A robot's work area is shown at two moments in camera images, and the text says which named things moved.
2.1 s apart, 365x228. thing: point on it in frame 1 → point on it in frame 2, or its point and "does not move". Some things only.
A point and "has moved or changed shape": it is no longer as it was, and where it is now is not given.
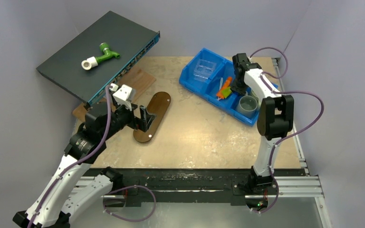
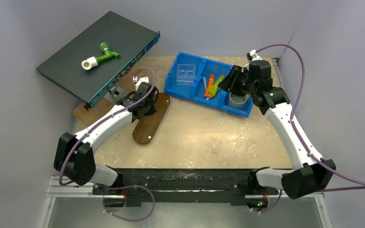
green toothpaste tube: (226, 91) → (213, 90)
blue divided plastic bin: (208, 76) has moved or changed shape
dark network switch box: (97, 59) does not move
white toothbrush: (221, 83) → (205, 82)
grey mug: (247, 106) → (237, 102)
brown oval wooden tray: (158, 106) does not move
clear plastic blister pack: (204, 70) → (186, 74)
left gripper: (143, 123) → (151, 109)
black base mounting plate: (173, 185) does not move
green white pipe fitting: (92, 61) does not move
